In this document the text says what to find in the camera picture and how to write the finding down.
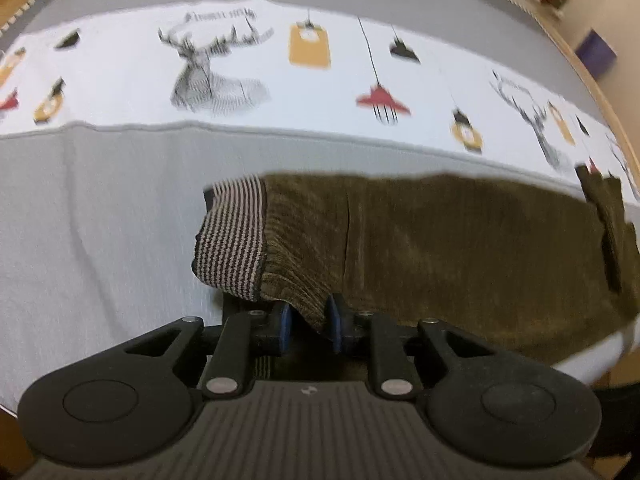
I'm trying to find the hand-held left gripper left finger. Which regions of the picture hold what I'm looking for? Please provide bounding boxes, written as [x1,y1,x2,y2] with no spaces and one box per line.
[121,302,294,402]

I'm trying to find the purple box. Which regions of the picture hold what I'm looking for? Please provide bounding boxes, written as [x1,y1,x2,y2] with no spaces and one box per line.
[574,29,619,79]

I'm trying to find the grey printed bed sheet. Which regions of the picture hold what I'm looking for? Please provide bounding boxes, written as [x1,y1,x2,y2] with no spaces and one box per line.
[0,0,640,411]

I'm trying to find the olive corduroy pants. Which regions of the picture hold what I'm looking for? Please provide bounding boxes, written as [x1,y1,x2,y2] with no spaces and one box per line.
[190,164,640,382]

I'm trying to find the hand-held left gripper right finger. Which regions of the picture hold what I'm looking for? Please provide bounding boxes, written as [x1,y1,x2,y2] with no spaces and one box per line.
[324,294,502,402]

